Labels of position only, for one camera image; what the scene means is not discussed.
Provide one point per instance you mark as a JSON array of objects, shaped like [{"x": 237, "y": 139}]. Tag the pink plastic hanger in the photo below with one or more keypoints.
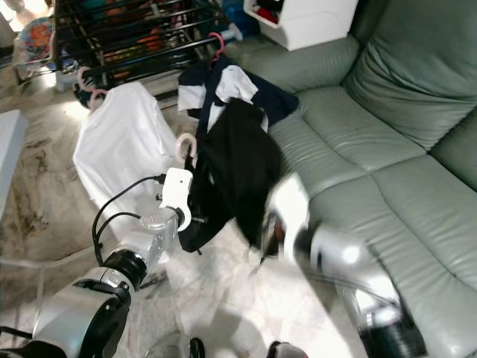
[
  {"x": 180, "y": 148},
  {"x": 98, "y": 95},
  {"x": 220, "y": 39}
]

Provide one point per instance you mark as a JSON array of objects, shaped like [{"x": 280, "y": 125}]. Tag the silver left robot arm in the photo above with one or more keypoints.
[{"x": 89, "y": 313}]

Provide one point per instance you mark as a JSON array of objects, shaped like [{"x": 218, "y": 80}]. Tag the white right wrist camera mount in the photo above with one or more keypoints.
[{"x": 291, "y": 209}]

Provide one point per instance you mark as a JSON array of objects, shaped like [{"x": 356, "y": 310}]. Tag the colourful baby bouncer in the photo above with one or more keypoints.
[{"x": 37, "y": 37}]

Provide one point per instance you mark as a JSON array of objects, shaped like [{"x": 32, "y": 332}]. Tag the white storage cabinet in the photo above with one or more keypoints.
[{"x": 313, "y": 22}]

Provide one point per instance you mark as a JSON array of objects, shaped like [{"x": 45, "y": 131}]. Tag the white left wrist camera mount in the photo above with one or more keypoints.
[{"x": 177, "y": 190}]

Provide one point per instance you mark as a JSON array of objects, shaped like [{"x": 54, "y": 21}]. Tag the grey green leather sofa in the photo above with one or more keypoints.
[{"x": 380, "y": 149}]

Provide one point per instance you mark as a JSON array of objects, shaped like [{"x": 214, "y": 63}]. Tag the robot left leg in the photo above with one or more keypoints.
[{"x": 171, "y": 349}]

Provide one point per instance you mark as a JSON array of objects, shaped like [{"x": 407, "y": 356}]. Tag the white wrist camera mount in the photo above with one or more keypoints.
[
  {"x": 291, "y": 209},
  {"x": 177, "y": 190}
]

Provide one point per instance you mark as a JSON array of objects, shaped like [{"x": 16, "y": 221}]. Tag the robot leg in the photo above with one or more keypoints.
[
  {"x": 171, "y": 349},
  {"x": 287, "y": 350}
]

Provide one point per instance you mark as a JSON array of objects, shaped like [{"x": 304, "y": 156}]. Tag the robot right leg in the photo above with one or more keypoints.
[{"x": 287, "y": 350}]

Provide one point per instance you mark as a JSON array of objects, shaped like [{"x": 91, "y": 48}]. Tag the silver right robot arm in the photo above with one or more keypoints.
[{"x": 343, "y": 253}]

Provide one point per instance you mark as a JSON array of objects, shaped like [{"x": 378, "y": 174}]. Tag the black metal drying rack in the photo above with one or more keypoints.
[{"x": 164, "y": 57}]

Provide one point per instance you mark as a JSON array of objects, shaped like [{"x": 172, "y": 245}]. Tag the white shirt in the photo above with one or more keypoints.
[{"x": 127, "y": 149}]

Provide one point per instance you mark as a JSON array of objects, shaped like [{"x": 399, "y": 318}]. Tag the red item in cabinet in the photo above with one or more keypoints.
[{"x": 268, "y": 13}]

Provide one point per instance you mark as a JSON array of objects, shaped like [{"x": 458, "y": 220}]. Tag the navy jersey white sleeves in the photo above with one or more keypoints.
[{"x": 235, "y": 82}]

